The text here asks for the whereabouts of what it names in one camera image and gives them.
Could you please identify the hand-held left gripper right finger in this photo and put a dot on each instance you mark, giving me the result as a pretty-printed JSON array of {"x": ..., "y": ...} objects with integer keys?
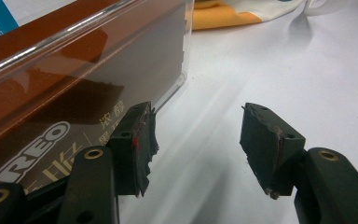
[{"x": 267, "y": 149}]

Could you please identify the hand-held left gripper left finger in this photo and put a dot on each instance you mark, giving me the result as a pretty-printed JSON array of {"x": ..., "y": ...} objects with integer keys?
[{"x": 130, "y": 155}]

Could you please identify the brown cookie box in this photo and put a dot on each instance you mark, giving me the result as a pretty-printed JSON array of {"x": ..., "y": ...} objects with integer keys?
[{"x": 59, "y": 93}]

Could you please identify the clear plastic container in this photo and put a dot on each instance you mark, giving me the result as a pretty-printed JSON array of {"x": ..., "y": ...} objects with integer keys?
[{"x": 167, "y": 62}]

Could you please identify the white printed tote bag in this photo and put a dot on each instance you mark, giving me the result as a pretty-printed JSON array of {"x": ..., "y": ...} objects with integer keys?
[{"x": 223, "y": 17}]

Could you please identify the white table cover sheet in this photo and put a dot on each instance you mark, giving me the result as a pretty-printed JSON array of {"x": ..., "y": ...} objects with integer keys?
[{"x": 261, "y": 77}]

